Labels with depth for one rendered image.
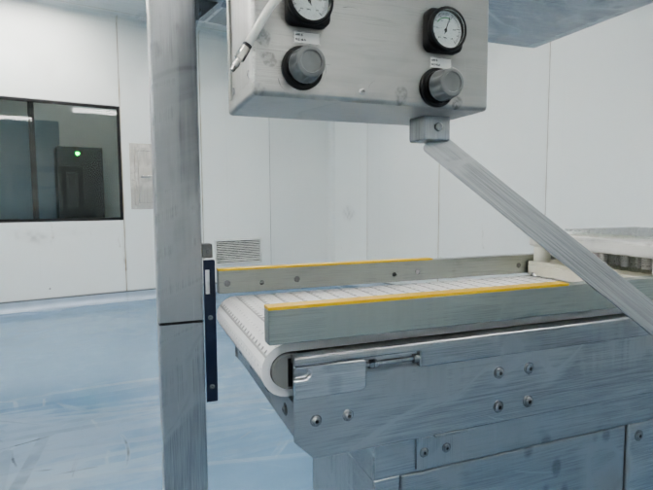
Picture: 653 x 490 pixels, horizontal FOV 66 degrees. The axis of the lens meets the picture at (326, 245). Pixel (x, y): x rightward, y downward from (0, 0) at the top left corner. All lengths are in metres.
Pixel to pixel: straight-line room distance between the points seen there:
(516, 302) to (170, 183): 0.45
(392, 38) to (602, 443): 0.59
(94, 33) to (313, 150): 2.72
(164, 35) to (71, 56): 5.09
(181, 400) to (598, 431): 0.56
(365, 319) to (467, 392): 0.15
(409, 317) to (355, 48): 0.25
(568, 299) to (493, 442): 0.19
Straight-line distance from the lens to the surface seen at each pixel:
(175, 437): 0.78
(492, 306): 0.55
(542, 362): 0.62
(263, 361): 0.47
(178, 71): 0.73
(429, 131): 0.51
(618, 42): 4.30
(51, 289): 5.68
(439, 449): 0.62
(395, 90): 0.45
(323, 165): 6.64
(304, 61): 0.40
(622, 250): 0.82
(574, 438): 0.77
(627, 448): 0.85
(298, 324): 0.45
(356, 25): 0.45
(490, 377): 0.58
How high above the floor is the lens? 1.02
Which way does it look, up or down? 5 degrees down
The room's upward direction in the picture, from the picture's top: straight up
